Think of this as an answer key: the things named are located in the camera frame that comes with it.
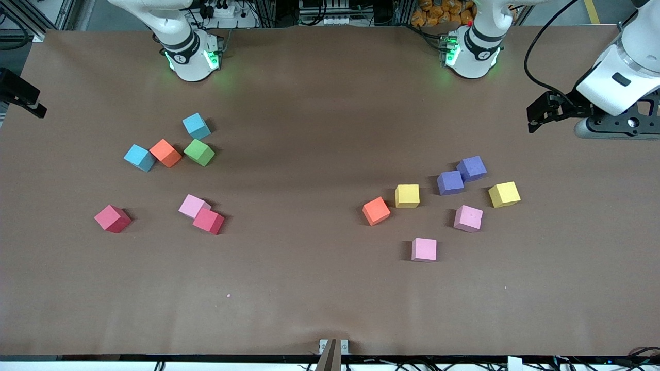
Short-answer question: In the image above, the bag of orange items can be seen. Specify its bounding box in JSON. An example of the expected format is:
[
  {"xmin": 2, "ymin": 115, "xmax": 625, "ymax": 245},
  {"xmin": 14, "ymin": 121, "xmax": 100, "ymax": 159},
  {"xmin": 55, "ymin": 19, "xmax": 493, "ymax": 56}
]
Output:
[{"xmin": 411, "ymin": 0, "xmax": 477, "ymax": 27}]

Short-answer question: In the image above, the orange foam block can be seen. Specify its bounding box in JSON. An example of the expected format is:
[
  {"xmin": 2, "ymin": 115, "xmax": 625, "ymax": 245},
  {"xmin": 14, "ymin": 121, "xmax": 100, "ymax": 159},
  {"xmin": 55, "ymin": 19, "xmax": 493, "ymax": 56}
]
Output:
[
  {"xmin": 362, "ymin": 196, "xmax": 391, "ymax": 226},
  {"xmin": 149, "ymin": 138, "xmax": 183, "ymax": 168}
]

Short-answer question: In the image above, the blue foam block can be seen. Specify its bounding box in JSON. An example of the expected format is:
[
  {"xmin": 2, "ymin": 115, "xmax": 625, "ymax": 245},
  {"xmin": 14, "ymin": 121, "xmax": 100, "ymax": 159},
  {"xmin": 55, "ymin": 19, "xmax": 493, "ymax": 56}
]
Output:
[
  {"xmin": 123, "ymin": 144, "xmax": 156, "ymax": 173},
  {"xmin": 182, "ymin": 112, "xmax": 212, "ymax": 141}
]

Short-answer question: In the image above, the brown table cover sheet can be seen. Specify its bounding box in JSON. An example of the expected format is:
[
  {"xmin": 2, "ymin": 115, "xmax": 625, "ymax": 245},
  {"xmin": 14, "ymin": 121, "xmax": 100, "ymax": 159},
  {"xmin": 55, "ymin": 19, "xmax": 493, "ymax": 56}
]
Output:
[{"xmin": 0, "ymin": 25, "xmax": 660, "ymax": 357}]

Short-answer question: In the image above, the purple foam block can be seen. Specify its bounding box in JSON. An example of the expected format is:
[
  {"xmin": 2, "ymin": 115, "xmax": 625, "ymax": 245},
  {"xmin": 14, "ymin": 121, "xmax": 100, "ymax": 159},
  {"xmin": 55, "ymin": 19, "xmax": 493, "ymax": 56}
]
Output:
[
  {"xmin": 437, "ymin": 171, "xmax": 465, "ymax": 196},
  {"xmin": 456, "ymin": 156, "xmax": 488, "ymax": 183}
]

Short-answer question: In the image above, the yellow foam block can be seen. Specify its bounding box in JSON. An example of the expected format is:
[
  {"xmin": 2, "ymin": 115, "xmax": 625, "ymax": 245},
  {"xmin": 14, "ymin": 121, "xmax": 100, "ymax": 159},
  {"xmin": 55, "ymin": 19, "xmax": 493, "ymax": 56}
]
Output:
[
  {"xmin": 395, "ymin": 184, "xmax": 420, "ymax": 209},
  {"xmin": 488, "ymin": 181, "xmax": 521, "ymax": 209}
]

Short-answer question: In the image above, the silver metal rack equipment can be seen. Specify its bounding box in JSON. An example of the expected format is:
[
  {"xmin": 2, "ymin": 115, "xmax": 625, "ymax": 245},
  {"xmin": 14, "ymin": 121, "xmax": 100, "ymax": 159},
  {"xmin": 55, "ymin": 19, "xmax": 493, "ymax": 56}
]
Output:
[{"xmin": 298, "ymin": 0, "xmax": 359, "ymax": 26}]

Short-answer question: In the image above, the red foam block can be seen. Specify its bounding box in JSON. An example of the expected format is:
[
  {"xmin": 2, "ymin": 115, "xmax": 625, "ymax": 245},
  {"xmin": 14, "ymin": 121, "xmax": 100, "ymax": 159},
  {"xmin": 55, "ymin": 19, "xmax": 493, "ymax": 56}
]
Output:
[
  {"xmin": 192, "ymin": 207, "xmax": 225, "ymax": 235},
  {"xmin": 94, "ymin": 204, "xmax": 132, "ymax": 234}
]

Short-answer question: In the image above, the green foam block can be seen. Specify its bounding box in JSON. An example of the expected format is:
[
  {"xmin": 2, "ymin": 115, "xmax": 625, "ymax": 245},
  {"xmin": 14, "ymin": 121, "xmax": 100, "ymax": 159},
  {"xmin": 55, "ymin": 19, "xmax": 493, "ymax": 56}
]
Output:
[{"xmin": 183, "ymin": 138, "xmax": 216, "ymax": 167}]

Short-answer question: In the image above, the aluminium frame profile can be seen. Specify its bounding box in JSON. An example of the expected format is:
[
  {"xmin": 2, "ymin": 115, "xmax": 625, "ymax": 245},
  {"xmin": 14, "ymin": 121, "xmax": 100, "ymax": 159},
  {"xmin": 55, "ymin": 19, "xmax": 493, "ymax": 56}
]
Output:
[{"xmin": 0, "ymin": 0, "xmax": 78, "ymax": 43}]

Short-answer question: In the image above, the white power strip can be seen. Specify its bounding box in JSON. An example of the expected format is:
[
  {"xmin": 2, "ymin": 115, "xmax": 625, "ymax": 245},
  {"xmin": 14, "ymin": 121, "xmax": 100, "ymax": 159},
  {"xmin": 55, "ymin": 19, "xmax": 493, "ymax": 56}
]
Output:
[{"xmin": 199, "ymin": 0, "xmax": 258, "ymax": 29}]

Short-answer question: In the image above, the pink foam block with notch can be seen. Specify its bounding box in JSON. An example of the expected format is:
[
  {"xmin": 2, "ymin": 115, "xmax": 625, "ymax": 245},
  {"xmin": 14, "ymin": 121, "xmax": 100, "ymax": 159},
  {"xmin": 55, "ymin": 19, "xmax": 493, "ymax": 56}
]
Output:
[{"xmin": 454, "ymin": 205, "xmax": 484, "ymax": 233}]

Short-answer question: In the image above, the metal bracket with brown wedge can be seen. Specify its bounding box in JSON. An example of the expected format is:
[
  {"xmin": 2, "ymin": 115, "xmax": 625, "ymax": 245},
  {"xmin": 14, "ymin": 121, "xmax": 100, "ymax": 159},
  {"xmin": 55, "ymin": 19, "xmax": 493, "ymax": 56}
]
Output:
[{"xmin": 316, "ymin": 339, "xmax": 350, "ymax": 371}]

